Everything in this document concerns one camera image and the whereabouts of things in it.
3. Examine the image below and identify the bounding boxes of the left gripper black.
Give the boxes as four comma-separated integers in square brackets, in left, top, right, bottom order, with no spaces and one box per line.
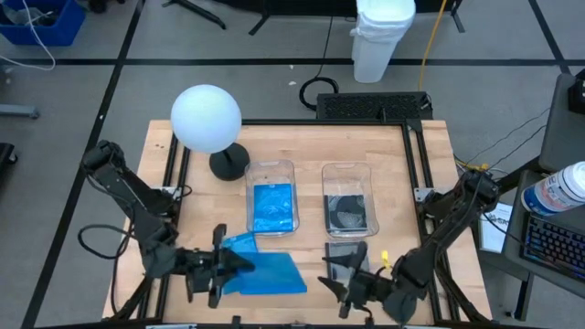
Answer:
[185,222,256,308]

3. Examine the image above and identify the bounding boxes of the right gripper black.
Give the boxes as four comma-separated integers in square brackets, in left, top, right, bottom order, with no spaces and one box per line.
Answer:
[317,241,401,320]

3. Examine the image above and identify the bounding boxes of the clear lids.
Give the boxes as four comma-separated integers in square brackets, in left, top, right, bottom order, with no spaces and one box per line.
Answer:
[324,240,370,281]

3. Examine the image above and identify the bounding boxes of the black jewel case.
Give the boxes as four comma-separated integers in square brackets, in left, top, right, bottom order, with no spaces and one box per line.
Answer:
[324,194,368,231]

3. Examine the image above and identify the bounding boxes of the clear plastic bin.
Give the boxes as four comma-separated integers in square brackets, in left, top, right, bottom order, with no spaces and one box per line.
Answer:
[321,162,380,239]
[244,159,301,238]

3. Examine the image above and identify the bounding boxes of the white globe lamp black base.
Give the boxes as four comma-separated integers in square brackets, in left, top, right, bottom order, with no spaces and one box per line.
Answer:
[170,83,251,182]

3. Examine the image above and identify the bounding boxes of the white paper sheet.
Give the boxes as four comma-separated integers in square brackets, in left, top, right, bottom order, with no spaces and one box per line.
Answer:
[478,200,516,255]

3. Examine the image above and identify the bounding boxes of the black perforated box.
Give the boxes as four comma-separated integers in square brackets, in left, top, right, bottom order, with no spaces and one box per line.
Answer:
[315,90,433,122]

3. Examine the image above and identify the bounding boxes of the grey desk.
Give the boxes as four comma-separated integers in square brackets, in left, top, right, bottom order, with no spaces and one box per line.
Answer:
[501,168,585,324]

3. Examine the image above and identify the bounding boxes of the black backlit keyboard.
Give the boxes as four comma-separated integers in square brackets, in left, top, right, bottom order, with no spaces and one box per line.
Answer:
[519,212,585,283]

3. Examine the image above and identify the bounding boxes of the white wipes canister blue label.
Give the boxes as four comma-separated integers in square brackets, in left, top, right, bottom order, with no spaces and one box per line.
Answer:
[520,160,585,218]

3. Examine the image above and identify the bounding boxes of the black backdrop stand leg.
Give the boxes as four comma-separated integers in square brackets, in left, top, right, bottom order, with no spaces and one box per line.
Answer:
[450,0,466,34]
[162,0,228,31]
[249,0,275,37]

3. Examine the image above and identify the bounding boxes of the white trash bin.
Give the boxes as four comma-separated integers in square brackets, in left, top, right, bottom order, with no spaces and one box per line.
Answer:
[349,0,417,84]

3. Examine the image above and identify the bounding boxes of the grey metal bar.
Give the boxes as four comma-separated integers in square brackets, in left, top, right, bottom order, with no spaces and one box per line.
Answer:
[0,103,40,121]

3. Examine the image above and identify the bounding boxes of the grey cart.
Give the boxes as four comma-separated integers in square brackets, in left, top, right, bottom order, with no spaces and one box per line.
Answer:
[537,71,585,174]

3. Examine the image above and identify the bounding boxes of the blue storage crate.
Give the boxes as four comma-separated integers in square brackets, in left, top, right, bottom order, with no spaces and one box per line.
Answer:
[0,0,87,47]

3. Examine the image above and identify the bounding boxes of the black device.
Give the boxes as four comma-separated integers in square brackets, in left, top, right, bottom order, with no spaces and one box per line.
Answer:
[568,68,585,115]

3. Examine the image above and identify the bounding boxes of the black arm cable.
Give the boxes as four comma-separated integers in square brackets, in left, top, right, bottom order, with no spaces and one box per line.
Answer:
[76,222,138,316]

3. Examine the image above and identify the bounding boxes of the black aluminium table frame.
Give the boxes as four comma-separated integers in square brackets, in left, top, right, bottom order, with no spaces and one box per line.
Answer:
[102,118,495,329]

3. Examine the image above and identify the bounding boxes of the black coiled cable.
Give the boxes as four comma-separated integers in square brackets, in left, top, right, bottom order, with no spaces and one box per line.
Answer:
[298,16,341,111]

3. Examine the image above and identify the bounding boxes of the thin black floor cable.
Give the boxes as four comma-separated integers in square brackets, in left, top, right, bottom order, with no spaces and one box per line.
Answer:
[456,107,552,173]

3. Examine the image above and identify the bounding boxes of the yellow cable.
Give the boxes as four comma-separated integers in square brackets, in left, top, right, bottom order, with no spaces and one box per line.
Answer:
[417,0,449,92]

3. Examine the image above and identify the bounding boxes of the white cable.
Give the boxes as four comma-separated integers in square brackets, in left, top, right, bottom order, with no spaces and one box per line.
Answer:
[0,0,58,73]

